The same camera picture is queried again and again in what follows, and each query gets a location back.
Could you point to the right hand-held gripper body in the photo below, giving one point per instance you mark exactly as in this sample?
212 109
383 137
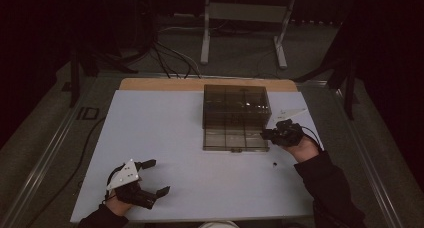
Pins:
286 134

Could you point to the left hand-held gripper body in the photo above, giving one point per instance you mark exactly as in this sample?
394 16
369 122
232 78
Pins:
126 176

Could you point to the small black object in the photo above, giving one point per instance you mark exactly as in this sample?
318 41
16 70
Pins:
274 164

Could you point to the dark translucent drawer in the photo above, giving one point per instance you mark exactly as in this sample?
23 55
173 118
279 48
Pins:
233 139

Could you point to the dark translucent drawer box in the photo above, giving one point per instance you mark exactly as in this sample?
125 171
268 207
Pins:
233 101

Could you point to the person's right hand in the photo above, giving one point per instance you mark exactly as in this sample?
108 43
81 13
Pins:
305 149

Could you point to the person's left hand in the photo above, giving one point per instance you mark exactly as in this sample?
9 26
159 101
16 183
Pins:
116 206

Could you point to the white table sheet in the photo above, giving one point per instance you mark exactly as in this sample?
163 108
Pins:
186 174

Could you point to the black stand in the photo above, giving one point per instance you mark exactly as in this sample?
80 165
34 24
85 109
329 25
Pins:
349 94
75 81

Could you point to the grey metal stand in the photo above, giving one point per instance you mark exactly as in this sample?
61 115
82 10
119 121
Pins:
246 12

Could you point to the metal floor rail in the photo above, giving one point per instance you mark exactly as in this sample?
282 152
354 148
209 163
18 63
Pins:
46 156
366 156

